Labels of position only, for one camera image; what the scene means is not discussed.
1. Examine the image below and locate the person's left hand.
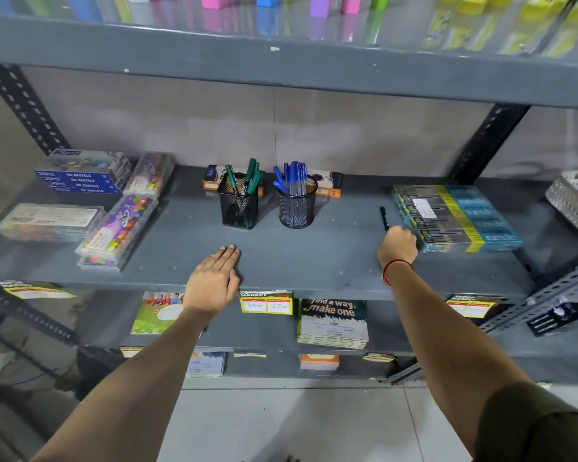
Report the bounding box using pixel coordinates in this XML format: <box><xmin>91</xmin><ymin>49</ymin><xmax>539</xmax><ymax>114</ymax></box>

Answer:
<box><xmin>182</xmin><ymin>244</ymin><xmax>242</xmax><ymax>317</ymax></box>

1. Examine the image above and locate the person's right hand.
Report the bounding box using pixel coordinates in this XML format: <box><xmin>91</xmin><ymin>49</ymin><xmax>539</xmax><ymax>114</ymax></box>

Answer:
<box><xmin>377</xmin><ymin>225</ymin><xmax>419</xmax><ymax>270</ymax></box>

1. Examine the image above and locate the person's left forearm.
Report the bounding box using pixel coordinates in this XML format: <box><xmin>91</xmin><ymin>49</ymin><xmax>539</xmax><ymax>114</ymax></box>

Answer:
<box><xmin>31</xmin><ymin>305</ymin><xmax>222</xmax><ymax>462</ymax></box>

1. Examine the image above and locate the person's right forearm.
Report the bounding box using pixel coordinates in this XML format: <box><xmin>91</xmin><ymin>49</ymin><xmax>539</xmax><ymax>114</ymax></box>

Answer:
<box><xmin>383</xmin><ymin>261</ymin><xmax>535</xmax><ymax>455</ymax></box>

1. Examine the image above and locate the red wrist thread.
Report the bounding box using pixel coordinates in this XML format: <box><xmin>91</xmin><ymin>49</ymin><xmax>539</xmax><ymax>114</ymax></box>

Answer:
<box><xmin>382</xmin><ymin>259</ymin><xmax>415</xmax><ymax>287</ymax></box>

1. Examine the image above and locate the yellow price label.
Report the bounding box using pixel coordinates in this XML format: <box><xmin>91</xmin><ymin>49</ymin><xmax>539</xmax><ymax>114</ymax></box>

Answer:
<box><xmin>239</xmin><ymin>290</ymin><xmax>294</xmax><ymax>316</ymax></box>
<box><xmin>445</xmin><ymin>294</ymin><xmax>505</xmax><ymax>320</ymax></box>
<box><xmin>0</xmin><ymin>281</ymin><xmax>77</xmax><ymax>301</ymax></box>

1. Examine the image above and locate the stack of blue yellow boxes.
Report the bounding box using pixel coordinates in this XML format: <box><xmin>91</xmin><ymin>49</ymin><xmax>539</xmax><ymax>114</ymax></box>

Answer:
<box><xmin>391</xmin><ymin>184</ymin><xmax>524</xmax><ymax>254</ymax></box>

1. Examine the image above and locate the square black mesh pen holder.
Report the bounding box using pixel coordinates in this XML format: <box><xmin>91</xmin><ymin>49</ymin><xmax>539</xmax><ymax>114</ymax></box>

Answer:
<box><xmin>217</xmin><ymin>173</ymin><xmax>260</xmax><ymax>230</ymax></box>

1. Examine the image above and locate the green picture notebook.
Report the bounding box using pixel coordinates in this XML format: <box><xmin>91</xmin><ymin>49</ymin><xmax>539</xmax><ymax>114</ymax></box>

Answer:
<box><xmin>130</xmin><ymin>291</ymin><xmax>188</xmax><ymax>336</ymax></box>

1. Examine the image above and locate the round black mesh pen holder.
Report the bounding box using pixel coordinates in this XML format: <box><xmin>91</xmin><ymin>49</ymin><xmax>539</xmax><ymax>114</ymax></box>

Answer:
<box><xmin>278</xmin><ymin>175</ymin><xmax>319</xmax><ymax>230</ymax></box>

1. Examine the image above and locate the orange and black box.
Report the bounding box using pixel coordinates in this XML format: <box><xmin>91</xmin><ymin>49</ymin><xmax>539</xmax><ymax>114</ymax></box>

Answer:
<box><xmin>202</xmin><ymin>165</ymin><xmax>266</xmax><ymax>197</ymax></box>
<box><xmin>307</xmin><ymin>168</ymin><xmax>344</xmax><ymax>199</ymax></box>

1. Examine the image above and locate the stack of black cover notebooks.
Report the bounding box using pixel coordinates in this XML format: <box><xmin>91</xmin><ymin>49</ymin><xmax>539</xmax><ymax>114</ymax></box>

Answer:
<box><xmin>296</xmin><ymin>298</ymin><xmax>370</xmax><ymax>351</ymax></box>

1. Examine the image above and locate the orange notepad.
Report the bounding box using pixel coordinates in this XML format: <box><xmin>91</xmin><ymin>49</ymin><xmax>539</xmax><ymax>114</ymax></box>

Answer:
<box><xmin>299</xmin><ymin>353</ymin><xmax>341</xmax><ymax>372</ymax></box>

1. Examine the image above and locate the bunch of blue pens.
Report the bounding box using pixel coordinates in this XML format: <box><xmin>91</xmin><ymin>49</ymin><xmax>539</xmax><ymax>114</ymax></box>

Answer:
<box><xmin>272</xmin><ymin>161</ymin><xmax>310</xmax><ymax>197</ymax></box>

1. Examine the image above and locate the clear case of colourful markers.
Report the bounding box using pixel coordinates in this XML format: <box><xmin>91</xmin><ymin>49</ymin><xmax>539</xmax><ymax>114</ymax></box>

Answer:
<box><xmin>75</xmin><ymin>194</ymin><xmax>159</xmax><ymax>273</ymax></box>

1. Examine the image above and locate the clear case of crayons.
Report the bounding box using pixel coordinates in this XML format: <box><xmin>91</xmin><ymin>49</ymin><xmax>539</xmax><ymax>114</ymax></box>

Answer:
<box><xmin>124</xmin><ymin>152</ymin><xmax>175</xmax><ymax>197</ymax></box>

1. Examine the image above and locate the slanted grey slotted angle bar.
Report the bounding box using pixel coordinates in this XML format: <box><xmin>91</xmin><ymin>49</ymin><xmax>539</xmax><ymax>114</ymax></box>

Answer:
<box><xmin>389</xmin><ymin>257</ymin><xmax>578</xmax><ymax>384</ymax></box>

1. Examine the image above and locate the black paper tag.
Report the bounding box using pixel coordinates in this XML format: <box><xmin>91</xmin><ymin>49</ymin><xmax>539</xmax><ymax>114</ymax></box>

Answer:
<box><xmin>524</xmin><ymin>300</ymin><xmax>578</xmax><ymax>338</ymax></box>

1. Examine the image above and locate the blue pastel box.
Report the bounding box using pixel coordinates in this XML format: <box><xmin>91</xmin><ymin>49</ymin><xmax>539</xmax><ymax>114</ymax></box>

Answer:
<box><xmin>49</xmin><ymin>182</ymin><xmax>125</xmax><ymax>192</ymax></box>
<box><xmin>57</xmin><ymin>187</ymin><xmax>124</xmax><ymax>196</ymax></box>
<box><xmin>42</xmin><ymin>177</ymin><xmax>126</xmax><ymax>186</ymax></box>
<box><xmin>35</xmin><ymin>149</ymin><xmax>132</xmax><ymax>181</ymax></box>

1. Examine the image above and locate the clear case of sketch pens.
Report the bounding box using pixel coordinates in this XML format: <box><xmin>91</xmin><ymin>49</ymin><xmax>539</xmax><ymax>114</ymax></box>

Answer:
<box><xmin>0</xmin><ymin>203</ymin><xmax>108</xmax><ymax>243</ymax></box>

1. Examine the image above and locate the grey metal shelf rack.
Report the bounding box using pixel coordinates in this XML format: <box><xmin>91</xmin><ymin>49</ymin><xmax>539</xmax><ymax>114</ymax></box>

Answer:
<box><xmin>0</xmin><ymin>0</ymin><xmax>578</xmax><ymax>386</ymax></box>

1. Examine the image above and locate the olive green sleeve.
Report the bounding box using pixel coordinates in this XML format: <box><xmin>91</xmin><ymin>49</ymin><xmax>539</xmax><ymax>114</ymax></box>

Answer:
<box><xmin>473</xmin><ymin>381</ymin><xmax>578</xmax><ymax>462</ymax></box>

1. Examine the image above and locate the row of pastel plastic items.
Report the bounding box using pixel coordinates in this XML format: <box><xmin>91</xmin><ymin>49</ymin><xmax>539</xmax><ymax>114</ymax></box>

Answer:
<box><xmin>0</xmin><ymin>0</ymin><xmax>392</xmax><ymax>20</ymax></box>

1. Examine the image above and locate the row of yellow boxes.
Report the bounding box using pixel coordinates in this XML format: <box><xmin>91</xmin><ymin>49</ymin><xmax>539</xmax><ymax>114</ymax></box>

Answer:
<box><xmin>437</xmin><ymin>0</ymin><xmax>578</xmax><ymax>23</ymax></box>

